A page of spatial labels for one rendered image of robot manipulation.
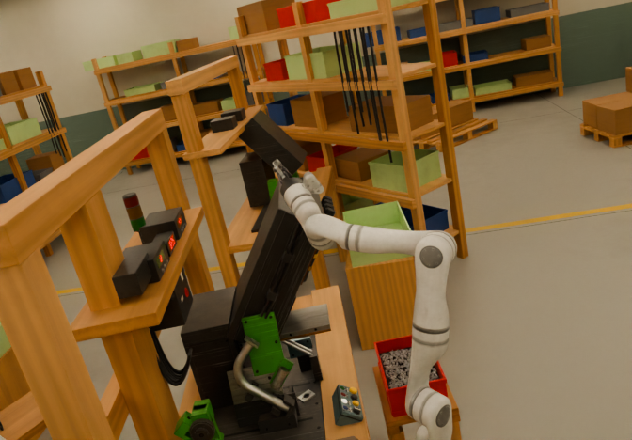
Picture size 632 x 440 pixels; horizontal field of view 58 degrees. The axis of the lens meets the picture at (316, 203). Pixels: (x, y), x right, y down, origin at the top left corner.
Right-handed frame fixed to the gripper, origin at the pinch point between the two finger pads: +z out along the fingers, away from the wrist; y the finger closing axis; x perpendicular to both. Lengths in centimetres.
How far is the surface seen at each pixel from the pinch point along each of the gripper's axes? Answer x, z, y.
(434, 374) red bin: -3, -46, 87
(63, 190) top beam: -43, -7, -43
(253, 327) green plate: -42, -16, 39
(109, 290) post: -58, -13, -13
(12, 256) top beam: -48, -34, -55
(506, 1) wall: 414, 606, 578
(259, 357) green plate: -47, -22, 46
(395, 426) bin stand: -24, -54, 84
